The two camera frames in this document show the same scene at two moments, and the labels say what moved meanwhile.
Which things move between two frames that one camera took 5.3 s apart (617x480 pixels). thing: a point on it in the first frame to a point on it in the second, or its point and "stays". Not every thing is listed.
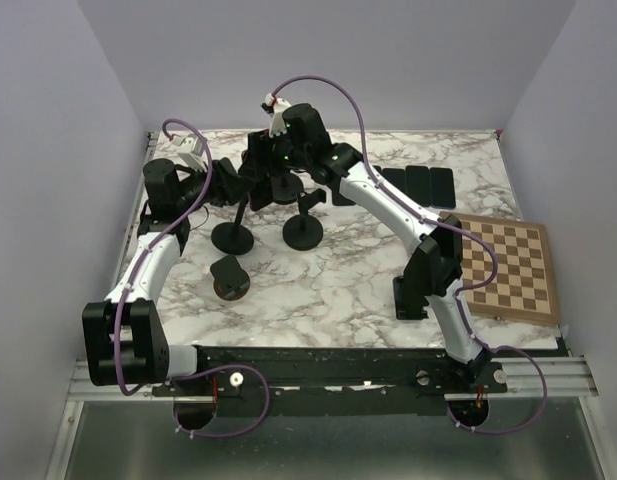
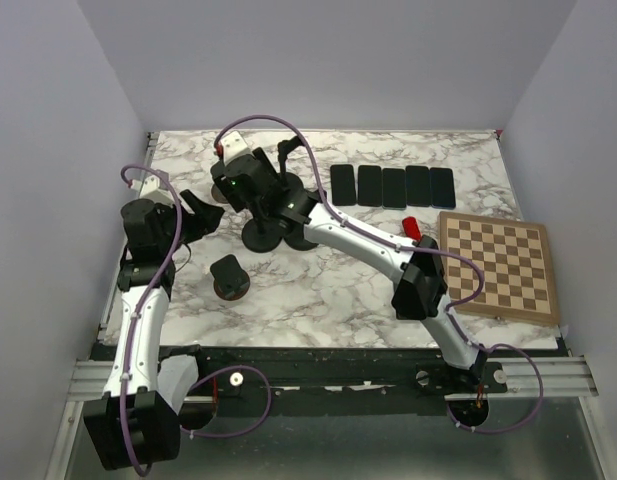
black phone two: [417, 184] stays
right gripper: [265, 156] to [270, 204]
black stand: [234, 237] to [262, 234]
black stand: [285, 187] stays
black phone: [395, 176] stays
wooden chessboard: [524, 285] stays
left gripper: [226, 186] to [205, 219]
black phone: [442, 188] stays
